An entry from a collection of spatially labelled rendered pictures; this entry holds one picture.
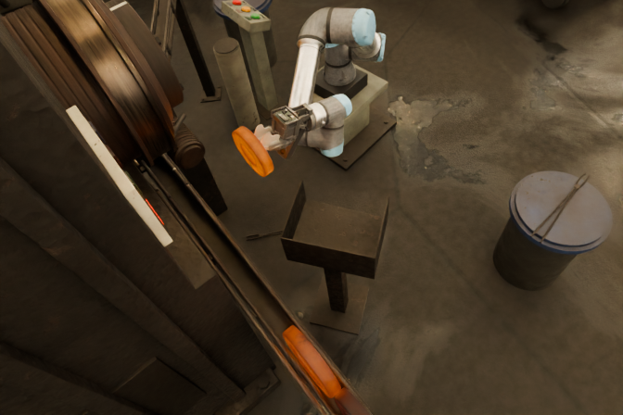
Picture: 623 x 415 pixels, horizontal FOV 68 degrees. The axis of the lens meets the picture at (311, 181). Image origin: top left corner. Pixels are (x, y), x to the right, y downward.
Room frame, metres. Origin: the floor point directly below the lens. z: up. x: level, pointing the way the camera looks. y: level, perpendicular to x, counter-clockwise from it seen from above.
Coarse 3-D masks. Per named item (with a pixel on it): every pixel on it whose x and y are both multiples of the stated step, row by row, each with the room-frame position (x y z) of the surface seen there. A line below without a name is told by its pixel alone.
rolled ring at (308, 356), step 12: (288, 336) 0.33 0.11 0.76; (300, 336) 0.32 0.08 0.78; (300, 348) 0.30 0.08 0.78; (312, 348) 0.29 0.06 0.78; (300, 360) 0.31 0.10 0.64; (312, 360) 0.27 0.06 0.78; (312, 372) 0.28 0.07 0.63; (324, 372) 0.24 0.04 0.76; (324, 384) 0.22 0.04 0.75; (336, 384) 0.22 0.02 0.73
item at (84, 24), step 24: (48, 0) 0.87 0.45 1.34; (72, 0) 0.87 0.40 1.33; (72, 24) 0.81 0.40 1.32; (96, 24) 0.82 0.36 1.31; (96, 48) 0.78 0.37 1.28; (120, 48) 0.77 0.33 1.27; (120, 72) 0.75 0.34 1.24; (120, 96) 0.72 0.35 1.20; (144, 96) 0.73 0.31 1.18; (144, 120) 0.71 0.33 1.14; (144, 144) 0.70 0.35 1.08; (168, 144) 0.74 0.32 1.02
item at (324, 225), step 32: (288, 224) 0.66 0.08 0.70; (320, 224) 0.70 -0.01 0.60; (352, 224) 0.69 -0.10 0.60; (384, 224) 0.63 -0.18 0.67; (288, 256) 0.61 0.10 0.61; (320, 256) 0.57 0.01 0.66; (352, 256) 0.53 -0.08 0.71; (320, 288) 0.75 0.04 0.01; (352, 288) 0.72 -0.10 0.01; (320, 320) 0.61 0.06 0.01; (352, 320) 0.59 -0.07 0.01
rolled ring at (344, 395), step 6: (342, 390) 0.21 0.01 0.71; (348, 390) 0.21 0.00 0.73; (336, 396) 0.20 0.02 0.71; (342, 396) 0.19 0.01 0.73; (348, 396) 0.19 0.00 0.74; (354, 396) 0.19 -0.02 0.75; (336, 402) 0.20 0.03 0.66; (342, 402) 0.18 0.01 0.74; (348, 402) 0.18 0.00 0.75; (354, 402) 0.18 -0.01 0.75; (360, 402) 0.17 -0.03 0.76; (342, 408) 0.18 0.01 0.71; (348, 408) 0.17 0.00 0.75; (354, 408) 0.16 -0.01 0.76; (360, 408) 0.16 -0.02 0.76; (348, 414) 0.16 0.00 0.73; (354, 414) 0.15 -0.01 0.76; (360, 414) 0.15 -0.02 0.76; (366, 414) 0.15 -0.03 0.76
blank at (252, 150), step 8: (240, 128) 0.88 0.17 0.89; (240, 136) 0.84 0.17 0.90; (248, 136) 0.83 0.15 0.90; (240, 144) 0.86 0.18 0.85; (248, 144) 0.81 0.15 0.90; (256, 144) 0.81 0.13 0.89; (240, 152) 0.88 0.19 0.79; (248, 152) 0.86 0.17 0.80; (256, 152) 0.79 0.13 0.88; (264, 152) 0.80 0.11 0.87; (248, 160) 0.85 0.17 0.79; (256, 160) 0.80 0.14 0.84; (264, 160) 0.78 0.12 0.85; (256, 168) 0.81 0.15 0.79; (264, 168) 0.77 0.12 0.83; (272, 168) 0.78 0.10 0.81; (264, 176) 0.78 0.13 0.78
